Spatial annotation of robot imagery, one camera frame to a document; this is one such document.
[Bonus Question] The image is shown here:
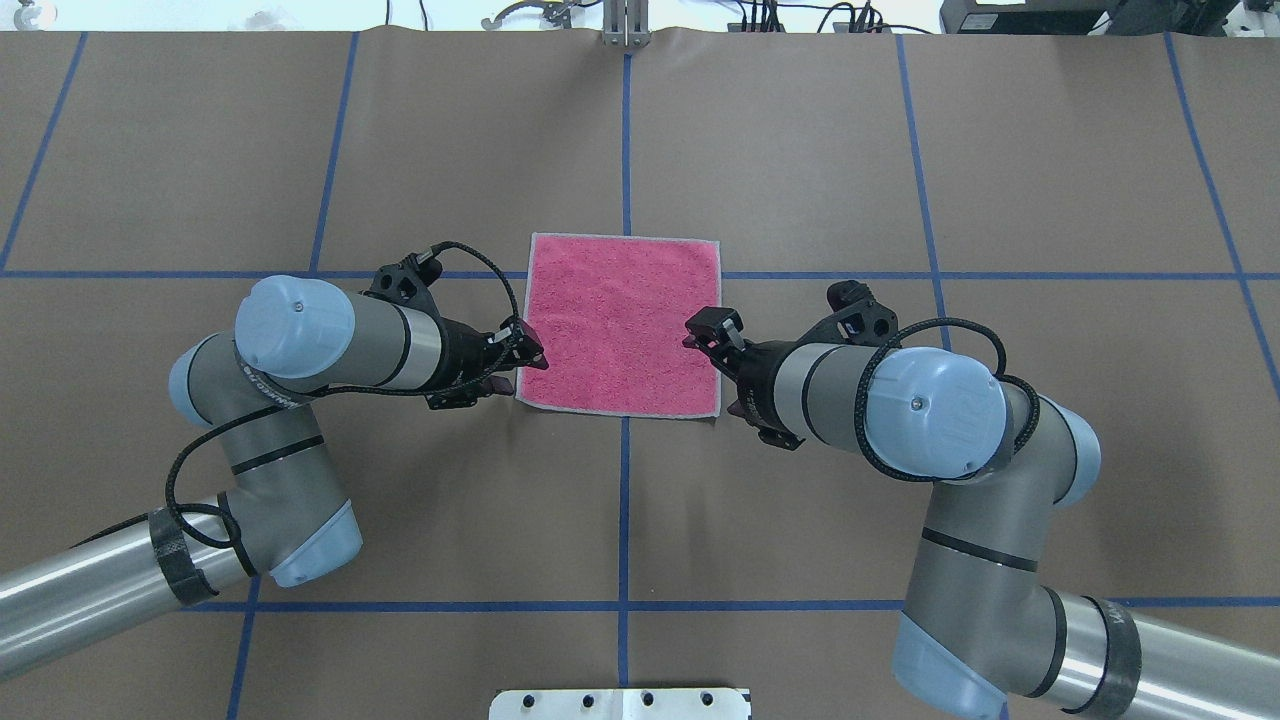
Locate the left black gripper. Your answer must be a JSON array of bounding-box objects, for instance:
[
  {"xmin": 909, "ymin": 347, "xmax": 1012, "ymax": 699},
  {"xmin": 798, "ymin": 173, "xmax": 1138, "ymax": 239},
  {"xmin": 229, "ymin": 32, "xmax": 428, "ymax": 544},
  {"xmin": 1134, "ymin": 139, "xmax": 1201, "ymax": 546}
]
[{"xmin": 428, "ymin": 318, "xmax": 549, "ymax": 410}]

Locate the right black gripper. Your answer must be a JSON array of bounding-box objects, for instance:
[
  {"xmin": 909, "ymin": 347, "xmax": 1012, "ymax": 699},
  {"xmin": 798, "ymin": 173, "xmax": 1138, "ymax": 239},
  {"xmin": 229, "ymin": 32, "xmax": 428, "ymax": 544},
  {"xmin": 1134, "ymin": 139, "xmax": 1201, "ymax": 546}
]
[{"xmin": 682, "ymin": 307, "xmax": 803, "ymax": 451}]

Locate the pink towel with grey trim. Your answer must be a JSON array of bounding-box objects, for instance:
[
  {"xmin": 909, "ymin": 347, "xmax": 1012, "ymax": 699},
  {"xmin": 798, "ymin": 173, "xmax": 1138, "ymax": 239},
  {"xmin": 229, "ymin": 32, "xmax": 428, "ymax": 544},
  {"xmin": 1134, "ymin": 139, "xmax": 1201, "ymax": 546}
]
[{"xmin": 517, "ymin": 233, "xmax": 722, "ymax": 419}]

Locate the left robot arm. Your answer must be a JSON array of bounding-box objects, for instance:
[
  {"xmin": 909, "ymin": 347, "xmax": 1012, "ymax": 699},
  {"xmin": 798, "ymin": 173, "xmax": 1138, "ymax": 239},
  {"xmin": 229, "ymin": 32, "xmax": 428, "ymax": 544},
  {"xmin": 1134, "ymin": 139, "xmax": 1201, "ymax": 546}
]
[{"xmin": 1, "ymin": 260, "xmax": 548, "ymax": 680}]

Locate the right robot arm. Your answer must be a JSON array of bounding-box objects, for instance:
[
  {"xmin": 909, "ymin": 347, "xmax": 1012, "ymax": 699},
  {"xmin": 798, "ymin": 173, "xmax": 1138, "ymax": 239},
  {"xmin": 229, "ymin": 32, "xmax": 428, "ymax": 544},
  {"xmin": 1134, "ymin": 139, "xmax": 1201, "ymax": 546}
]
[{"xmin": 684, "ymin": 301, "xmax": 1279, "ymax": 719}]

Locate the black device top right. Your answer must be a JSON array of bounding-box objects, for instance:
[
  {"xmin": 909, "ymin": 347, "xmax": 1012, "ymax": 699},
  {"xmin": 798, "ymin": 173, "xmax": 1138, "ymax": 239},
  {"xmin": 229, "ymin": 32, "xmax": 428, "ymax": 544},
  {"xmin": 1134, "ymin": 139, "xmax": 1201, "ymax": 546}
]
[{"xmin": 938, "ymin": 1, "xmax": 1111, "ymax": 36}]

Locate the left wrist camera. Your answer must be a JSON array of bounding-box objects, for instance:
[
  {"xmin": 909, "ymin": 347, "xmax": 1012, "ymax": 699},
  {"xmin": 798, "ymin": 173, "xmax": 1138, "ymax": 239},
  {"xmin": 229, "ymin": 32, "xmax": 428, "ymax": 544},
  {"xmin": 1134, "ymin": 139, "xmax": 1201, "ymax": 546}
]
[{"xmin": 364, "ymin": 252, "xmax": 444, "ymax": 313}]

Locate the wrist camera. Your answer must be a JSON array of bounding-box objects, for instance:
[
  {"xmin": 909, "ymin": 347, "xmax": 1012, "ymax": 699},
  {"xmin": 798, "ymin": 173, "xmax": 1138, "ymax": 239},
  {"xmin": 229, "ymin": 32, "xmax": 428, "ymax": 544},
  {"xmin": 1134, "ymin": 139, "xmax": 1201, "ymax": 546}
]
[
  {"xmin": 826, "ymin": 281, "xmax": 899, "ymax": 346},
  {"xmin": 364, "ymin": 252, "xmax": 444, "ymax": 313}
]

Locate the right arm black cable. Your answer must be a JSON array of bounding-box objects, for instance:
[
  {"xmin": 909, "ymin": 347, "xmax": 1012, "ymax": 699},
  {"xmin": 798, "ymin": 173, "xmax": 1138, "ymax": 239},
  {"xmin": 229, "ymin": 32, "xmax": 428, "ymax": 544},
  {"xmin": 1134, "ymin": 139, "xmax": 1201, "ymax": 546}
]
[{"xmin": 852, "ymin": 318, "xmax": 1043, "ymax": 486}]

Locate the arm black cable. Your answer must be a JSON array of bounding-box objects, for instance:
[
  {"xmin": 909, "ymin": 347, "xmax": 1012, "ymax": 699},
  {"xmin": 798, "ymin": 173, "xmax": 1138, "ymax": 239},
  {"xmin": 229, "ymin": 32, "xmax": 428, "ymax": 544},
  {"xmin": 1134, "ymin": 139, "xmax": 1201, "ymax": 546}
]
[
  {"xmin": 165, "ymin": 240, "xmax": 521, "ymax": 551},
  {"xmin": 852, "ymin": 318, "xmax": 1043, "ymax": 486}
]

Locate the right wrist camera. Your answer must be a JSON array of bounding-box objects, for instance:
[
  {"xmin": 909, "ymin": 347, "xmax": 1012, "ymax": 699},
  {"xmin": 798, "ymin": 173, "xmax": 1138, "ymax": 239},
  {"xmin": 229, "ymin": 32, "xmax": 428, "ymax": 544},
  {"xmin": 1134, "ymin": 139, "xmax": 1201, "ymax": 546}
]
[{"xmin": 826, "ymin": 281, "xmax": 899, "ymax": 346}]

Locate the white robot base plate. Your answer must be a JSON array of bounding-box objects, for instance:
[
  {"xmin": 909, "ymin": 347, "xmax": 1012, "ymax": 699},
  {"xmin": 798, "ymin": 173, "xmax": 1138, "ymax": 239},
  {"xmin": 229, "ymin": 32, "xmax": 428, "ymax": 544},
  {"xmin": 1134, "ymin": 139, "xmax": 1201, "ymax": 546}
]
[{"xmin": 488, "ymin": 687, "xmax": 753, "ymax": 719}]

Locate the aluminium frame post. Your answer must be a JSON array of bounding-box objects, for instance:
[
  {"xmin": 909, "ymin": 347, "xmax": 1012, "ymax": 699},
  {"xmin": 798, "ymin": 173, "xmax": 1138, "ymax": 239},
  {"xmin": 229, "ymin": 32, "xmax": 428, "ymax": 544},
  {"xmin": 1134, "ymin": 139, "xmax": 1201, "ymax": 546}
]
[{"xmin": 600, "ymin": 0, "xmax": 652, "ymax": 50}]

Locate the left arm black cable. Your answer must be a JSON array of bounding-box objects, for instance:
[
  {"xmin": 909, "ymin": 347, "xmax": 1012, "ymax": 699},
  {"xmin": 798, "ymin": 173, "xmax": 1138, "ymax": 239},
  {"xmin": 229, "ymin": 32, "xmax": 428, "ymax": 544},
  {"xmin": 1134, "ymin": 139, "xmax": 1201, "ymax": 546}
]
[{"xmin": 165, "ymin": 240, "xmax": 521, "ymax": 551}]

